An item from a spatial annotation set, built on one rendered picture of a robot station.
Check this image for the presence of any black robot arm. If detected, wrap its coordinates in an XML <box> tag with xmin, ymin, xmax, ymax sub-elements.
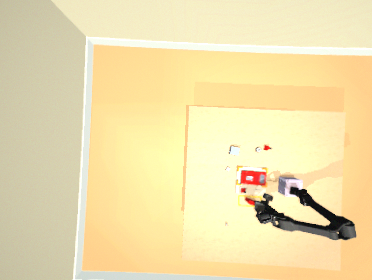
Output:
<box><xmin>254</xmin><ymin>187</ymin><xmax>357</xmax><ymax>241</ymax></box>

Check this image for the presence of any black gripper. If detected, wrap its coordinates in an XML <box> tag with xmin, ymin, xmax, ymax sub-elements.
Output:
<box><xmin>258</xmin><ymin>192</ymin><xmax>274</xmax><ymax>212</ymax></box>

